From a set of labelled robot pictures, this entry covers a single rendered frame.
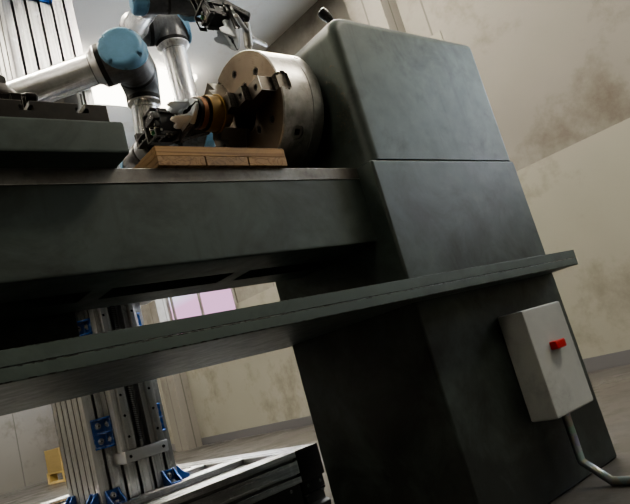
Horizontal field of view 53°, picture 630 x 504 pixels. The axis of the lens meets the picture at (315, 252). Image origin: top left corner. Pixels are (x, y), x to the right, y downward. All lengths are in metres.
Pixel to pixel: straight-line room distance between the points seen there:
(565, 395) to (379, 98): 0.84
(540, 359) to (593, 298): 2.47
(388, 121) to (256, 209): 0.46
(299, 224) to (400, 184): 0.30
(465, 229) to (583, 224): 2.43
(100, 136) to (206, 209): 0.24
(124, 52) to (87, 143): 0.71
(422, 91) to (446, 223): 0.38
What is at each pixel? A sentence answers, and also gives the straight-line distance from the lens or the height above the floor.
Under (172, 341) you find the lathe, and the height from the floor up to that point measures 0.53.
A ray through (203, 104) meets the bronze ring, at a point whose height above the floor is 1.08.
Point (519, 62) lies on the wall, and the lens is 4.29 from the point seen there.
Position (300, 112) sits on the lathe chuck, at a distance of 1.50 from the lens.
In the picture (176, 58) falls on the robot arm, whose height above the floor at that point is 1.60.
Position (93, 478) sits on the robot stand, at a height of 0.31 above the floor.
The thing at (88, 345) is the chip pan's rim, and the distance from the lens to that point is 0.90.
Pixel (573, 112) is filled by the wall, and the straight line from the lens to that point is 4.08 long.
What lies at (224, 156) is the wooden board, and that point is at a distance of 1.27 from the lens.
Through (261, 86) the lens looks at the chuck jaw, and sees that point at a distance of 1.48.
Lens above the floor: 0.43
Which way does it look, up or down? 11 degrees up
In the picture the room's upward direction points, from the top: 16 degrees counter-clockwise
